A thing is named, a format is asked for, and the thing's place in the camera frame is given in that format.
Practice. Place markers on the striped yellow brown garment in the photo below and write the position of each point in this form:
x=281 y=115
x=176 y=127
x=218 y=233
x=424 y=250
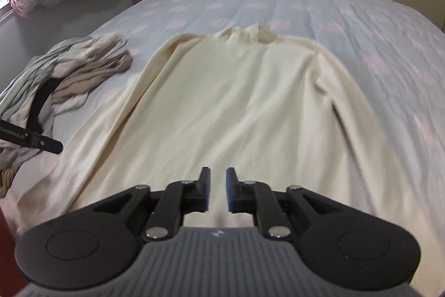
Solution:
x=7 y=182

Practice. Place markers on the light grey garment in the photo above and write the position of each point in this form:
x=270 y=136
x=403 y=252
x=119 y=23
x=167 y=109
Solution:
x=24 y=74

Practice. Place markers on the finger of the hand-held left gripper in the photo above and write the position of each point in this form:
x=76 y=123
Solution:
x=45 y=142

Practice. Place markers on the beige garment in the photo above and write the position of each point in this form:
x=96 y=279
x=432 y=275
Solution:
x=97 y=77

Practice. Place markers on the polka dot bed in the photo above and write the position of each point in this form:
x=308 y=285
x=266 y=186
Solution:
x=347 y=39

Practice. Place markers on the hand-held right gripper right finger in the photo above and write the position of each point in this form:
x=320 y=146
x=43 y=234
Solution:
x=230 y=192

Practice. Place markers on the cream turtleneck sweater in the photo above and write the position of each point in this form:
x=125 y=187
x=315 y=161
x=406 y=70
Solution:
x=243 y=102

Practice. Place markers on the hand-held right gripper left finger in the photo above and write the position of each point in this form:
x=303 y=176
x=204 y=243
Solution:
x=205 y=191

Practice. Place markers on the black garment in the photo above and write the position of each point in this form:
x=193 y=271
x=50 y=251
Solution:
x=40 y=102

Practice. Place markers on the white fleece garment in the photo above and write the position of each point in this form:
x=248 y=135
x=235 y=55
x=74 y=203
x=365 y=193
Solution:
x=94 y=48

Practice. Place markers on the person's red clothing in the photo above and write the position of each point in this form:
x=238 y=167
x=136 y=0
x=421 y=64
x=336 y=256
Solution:
x=7 y=255

